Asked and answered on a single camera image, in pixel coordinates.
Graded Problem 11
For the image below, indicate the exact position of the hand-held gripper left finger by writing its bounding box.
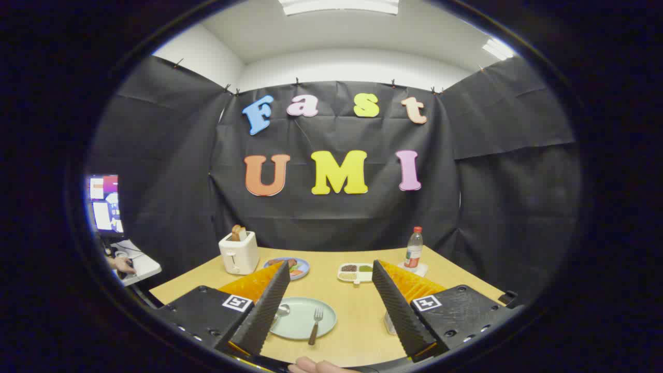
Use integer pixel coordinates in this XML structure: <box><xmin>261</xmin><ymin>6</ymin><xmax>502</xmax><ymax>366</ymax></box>
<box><xmin>150</xmin><ymin>260</ymin><xmax>292</xmax><ymax>363</ymax></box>

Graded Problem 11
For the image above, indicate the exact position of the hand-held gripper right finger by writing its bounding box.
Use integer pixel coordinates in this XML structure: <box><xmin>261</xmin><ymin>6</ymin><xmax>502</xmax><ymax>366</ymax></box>
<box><xmin>371</xmin><ymin>259</ymin><xmax>521</xmax><ymax>363</ymax></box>

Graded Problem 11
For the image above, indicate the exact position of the metal fork with wooden handle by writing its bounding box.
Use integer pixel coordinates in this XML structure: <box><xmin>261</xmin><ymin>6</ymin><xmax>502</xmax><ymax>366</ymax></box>
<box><xmin>309</xmin><ymin>308</ymin><xmax>324</xmax><ymax>346</ymax></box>

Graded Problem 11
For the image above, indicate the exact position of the pale green plate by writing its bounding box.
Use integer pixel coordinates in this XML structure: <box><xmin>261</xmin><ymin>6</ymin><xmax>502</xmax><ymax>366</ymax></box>
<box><xmin>269</xmin><ymin>297</ymin><xmax>337</xmax><ymax>341</ymax></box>

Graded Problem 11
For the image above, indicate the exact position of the white square coaster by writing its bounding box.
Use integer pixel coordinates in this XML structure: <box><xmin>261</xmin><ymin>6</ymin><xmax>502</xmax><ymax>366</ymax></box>
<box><xmin>397</xmin><ymin>261</ymin><xmax>429</xmax><ymax>278</ymax></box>

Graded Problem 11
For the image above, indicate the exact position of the blue plate with food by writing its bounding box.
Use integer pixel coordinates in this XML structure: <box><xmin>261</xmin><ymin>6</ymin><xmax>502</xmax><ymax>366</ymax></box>
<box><xmin>264</xmin><ymin>257</ymin><xmax>310</xmax><ymax>281</ymax></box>

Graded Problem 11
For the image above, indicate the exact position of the white divided tray with beans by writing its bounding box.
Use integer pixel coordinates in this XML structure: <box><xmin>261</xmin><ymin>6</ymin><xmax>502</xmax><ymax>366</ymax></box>
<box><xmin>337</xmin><ymin>263</ymin><xmax>374</xmax><ymax>285</ymax></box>

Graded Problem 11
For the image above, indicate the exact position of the clear bottle with red cap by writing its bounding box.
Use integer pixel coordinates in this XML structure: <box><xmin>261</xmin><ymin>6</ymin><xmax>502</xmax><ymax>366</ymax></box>
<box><xmin>404</xmin><ymin>226</ymin><xmax>424</xmax><ymax>272</ymax></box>

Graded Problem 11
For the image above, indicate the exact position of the cream white toaster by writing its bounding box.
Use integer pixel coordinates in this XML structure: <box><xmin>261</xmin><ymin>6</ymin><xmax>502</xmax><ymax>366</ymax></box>
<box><xmin>219</xmin><ymin>231</ymin><xmax>260</xmax><ymax>275</ymax></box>

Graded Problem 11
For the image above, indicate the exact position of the black backdrop cloth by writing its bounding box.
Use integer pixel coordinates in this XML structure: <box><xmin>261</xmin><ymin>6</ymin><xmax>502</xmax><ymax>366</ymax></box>
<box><xmin>85</xmin><ymin>54</ymin><xmax>583</xmax><ymax>306</ymax></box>

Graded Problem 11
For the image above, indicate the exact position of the white side desk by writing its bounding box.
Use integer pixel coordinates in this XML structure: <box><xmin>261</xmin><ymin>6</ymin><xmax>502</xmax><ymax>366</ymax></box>
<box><xmin>106</xmin><ymin>239</ymin><xmax>162</xmax><ymax>287</ymax></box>

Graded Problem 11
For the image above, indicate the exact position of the computer monitor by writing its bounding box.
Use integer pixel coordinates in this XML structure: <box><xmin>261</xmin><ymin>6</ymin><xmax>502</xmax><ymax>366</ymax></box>
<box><xmin>85</xmin><ymin>175</ymin><xmax>125</xmax><ymax>236</ymax></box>

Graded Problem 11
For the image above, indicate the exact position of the ceiling light panel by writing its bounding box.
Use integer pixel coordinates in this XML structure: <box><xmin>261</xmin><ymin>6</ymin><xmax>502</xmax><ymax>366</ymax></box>
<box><xmin>482</xmin><ymin>37</ymin><xmax>516</xmax><ymax>61</ymax></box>
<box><xmin>278</xmin><ymin>0</ymin><xmax>400</xmax><ymax>16</ymax></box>

